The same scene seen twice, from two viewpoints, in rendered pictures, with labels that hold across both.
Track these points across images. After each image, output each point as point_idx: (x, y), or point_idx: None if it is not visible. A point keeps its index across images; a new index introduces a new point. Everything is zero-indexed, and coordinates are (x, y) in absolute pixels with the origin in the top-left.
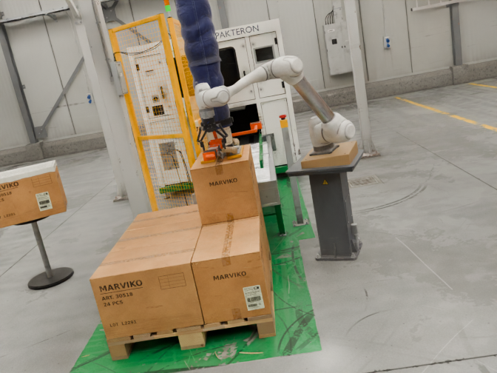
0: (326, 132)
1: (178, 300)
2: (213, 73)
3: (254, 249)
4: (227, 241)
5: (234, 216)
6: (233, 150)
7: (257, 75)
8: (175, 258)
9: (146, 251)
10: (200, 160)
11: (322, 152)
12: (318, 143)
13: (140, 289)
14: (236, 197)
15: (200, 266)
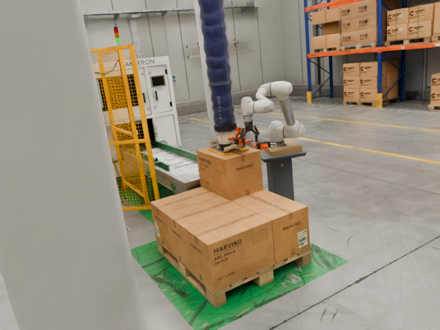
0: (289, 131)
1: (262, 249)
2: (230, 91)
3: (301, 205)
4: (272, 205)
5: (249, 190)
6: (245, 145)
7: (263, 93)
8: (254, 220)
9: (219, 221)
10: (213, 154)
11: (280, 145)
12: (277, 139)
13: (239, 245)
14: (251, 177)
15: (277, 221)
